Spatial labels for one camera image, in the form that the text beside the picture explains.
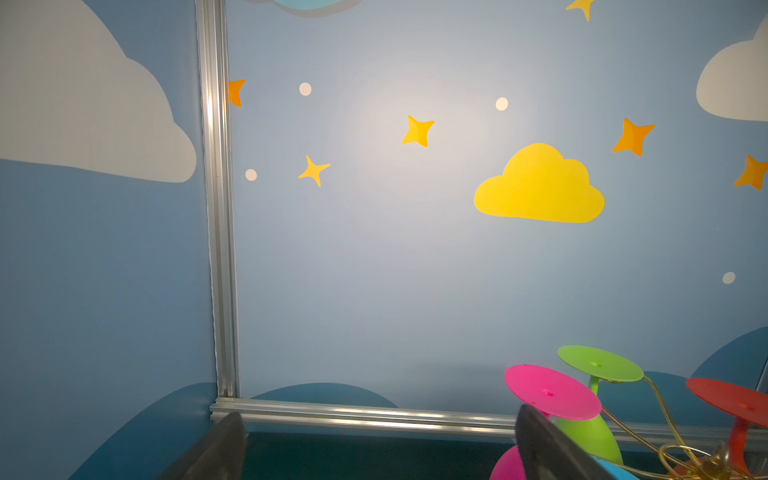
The right aluminium frame post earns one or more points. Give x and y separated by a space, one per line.
761 383

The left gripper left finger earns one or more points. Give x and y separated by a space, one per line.
219 455

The blue wine glass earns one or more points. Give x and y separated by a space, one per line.
616 472

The aluminium frame post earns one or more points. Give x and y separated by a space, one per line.
761 383
217 157

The red wine glass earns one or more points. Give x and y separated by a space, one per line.
747 406

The pink wine glass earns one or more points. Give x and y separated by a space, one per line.
553 394

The left aluminium frame post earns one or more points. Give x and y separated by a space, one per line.
217 157

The back green wine glass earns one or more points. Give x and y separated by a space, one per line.
594 436

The wooden base wire glass rack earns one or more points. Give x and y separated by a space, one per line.
681 460

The back aluminium frame bar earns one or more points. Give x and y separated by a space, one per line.
445 423

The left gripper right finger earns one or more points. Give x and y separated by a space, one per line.
547 453

